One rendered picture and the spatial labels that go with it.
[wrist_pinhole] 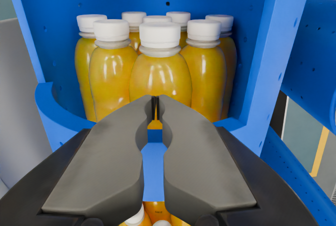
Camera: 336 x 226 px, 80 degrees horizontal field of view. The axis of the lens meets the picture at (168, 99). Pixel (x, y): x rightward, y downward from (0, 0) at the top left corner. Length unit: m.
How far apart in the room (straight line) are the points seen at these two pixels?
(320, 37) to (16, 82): 0.64
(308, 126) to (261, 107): 1.89
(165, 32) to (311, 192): 1.14
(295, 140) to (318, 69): 1.62
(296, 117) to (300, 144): 0.32
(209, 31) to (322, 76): 0.32
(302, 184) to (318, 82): 0.81
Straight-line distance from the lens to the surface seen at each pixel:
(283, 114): 1.67
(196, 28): 0.24
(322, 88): 0.51
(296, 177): 1.28
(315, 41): 0.56
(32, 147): 0.51
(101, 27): 0.23
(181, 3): 0.38
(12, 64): 0.51
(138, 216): 0.43
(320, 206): 1.21
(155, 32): 0.18
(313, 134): 2.15
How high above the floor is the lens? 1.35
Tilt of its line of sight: 62 degrees down
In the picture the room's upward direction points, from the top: 176 degrees clockwise
